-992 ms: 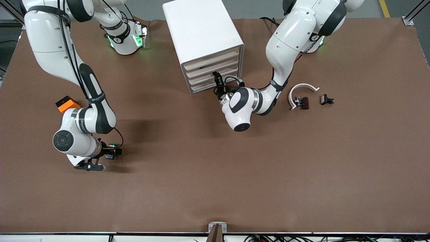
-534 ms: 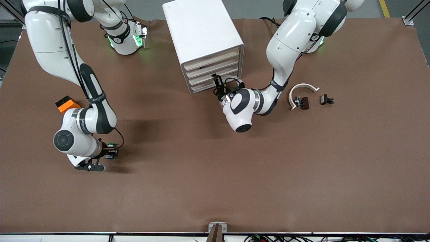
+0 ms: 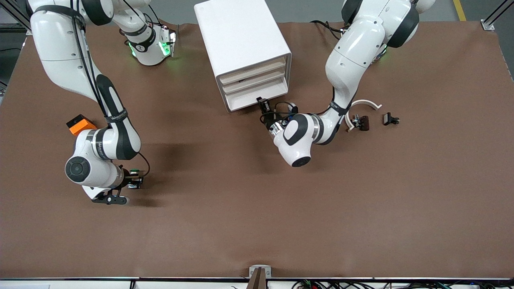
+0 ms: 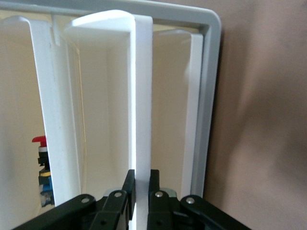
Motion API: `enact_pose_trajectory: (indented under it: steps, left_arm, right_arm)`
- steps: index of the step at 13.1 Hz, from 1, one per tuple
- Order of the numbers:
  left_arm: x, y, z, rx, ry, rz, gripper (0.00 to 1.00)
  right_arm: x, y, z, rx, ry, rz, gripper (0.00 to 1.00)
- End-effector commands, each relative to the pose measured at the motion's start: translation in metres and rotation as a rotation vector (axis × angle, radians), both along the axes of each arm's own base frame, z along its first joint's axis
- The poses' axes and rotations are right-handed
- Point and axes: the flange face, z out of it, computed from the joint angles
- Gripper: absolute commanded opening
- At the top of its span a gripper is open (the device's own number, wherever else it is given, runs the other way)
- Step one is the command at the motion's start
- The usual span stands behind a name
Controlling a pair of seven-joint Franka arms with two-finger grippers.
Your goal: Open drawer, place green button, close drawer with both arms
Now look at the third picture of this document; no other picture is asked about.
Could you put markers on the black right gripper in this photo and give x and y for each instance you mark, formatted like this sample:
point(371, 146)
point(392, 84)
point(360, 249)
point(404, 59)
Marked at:
point(129, 179)

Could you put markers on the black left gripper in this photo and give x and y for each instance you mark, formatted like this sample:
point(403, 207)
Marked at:
point(269, 120)

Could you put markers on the green push button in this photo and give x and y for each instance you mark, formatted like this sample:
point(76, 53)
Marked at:
point(135, 173)

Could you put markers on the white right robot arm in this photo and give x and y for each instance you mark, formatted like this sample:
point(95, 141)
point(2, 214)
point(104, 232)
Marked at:
point(60, 40)

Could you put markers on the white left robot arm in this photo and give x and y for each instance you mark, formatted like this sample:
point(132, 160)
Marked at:
point(361, 40)

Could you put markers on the orange and black block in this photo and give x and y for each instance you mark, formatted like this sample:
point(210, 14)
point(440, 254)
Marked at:
point(80, 126)

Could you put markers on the brown table cover mat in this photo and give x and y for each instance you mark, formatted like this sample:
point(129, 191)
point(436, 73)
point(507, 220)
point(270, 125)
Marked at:
point(241, 200)

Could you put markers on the small brown black component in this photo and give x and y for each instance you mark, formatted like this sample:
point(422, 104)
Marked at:
point(363, 123)

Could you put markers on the black table edge strip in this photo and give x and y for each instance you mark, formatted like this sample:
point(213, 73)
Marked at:
point(80, 278)

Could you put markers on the small black clip component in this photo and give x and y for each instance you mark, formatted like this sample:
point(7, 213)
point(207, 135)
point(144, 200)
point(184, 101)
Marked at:
point(388, 119)

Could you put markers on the white panel below table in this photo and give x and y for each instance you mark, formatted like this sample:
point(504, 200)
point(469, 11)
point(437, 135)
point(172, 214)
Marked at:
point(60, 285)

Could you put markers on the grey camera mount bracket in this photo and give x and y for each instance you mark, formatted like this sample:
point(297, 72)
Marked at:
point(260, 268)

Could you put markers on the aluminium frame profile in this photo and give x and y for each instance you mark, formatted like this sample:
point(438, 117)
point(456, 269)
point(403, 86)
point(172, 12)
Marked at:
point(12, 16)
point(492, 20)

